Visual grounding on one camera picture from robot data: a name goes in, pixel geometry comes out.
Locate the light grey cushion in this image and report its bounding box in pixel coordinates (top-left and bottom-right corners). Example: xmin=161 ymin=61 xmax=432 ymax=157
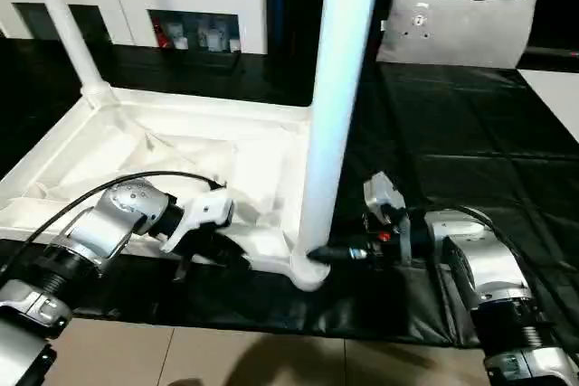
xmin=375 ymin=0 xmax=539 ymax=69

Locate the black cabinet with yellow label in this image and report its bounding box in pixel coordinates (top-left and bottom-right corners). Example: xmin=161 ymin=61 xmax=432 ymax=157
xmin=266 ymin=0 xmax=394 ymax=102

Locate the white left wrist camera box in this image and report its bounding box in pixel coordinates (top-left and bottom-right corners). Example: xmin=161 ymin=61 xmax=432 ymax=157
xmin=158 ymin=195 xmax=236 ymax=254

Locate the white plastic table top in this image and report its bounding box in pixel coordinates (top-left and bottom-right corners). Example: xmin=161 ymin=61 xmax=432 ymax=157
xmin=0 ymin=85 xmax=331 ymax=293

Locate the white flat board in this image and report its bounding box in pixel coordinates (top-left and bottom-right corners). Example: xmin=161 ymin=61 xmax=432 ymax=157
xmin=517 ymin=68 xmax=579 ymax=143

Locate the white plastic table leg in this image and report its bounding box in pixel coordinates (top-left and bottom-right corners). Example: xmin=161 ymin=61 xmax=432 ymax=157
xmin=23 ymin=0 xmax=118 ymax=109
xmin=296 ymin=0 xmax=386 ymax=265

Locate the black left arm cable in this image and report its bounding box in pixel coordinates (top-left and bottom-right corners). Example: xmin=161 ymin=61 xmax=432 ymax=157
xmin=0 ymin=171 xmax=227 ymax=274

